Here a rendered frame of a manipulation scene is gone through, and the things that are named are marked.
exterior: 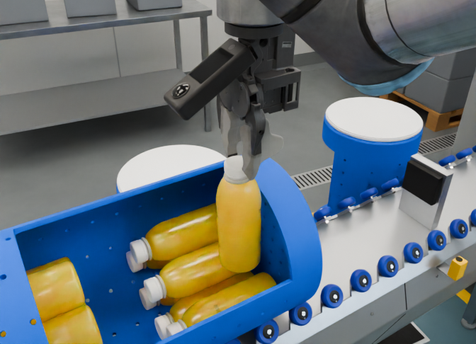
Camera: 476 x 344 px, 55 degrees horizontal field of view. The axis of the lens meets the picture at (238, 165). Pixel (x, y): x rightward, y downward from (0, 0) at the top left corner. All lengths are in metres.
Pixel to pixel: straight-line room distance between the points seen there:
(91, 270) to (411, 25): 0.69
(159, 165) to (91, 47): 2.88
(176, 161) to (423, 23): 0.87
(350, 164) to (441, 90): 2.40
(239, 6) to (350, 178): 0.91
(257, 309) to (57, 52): 3.40
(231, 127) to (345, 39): 0.26
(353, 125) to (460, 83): 2.44
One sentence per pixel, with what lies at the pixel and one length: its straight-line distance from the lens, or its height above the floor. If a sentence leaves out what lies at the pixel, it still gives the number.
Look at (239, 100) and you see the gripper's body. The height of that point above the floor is 1.40.
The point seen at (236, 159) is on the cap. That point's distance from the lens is 0.65.
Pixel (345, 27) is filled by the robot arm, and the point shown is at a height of 1.53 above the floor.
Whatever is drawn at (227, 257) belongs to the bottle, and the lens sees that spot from 0.72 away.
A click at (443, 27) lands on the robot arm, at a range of 0.34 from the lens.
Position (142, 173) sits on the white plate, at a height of 1.04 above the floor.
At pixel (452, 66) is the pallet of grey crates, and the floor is 0.51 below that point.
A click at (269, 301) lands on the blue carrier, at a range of 0.72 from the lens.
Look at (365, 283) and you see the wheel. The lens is 0.95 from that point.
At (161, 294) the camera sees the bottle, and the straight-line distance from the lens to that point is 0.78.
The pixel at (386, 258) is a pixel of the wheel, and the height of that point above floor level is 0.98.
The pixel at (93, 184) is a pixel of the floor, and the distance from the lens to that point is 3.01.
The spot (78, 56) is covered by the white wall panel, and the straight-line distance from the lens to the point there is 3.96.
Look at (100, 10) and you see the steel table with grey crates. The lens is 3.11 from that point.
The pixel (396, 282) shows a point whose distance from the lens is 1.03.
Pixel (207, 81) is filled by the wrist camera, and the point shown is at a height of 1.43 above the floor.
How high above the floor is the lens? 1.63
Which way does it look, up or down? 32 degrees down
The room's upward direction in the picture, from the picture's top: straight up
